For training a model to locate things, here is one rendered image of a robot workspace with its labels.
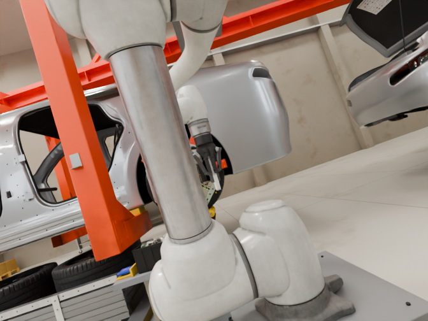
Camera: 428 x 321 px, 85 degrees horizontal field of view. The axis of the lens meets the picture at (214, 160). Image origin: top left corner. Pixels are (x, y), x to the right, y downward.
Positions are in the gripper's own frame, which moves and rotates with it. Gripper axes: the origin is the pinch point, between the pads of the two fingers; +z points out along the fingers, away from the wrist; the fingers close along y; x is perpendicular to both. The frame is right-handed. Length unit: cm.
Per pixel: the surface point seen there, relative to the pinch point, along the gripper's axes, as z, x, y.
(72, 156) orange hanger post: -37, 65, -66
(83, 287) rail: 43, 74, -84
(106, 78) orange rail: -200, 331, -50
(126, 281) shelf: 33, 25, -49
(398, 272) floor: 75, 3, 80
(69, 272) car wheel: 35, 89, -94
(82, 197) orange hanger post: -11, 64, -67
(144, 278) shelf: 34, 23, -41
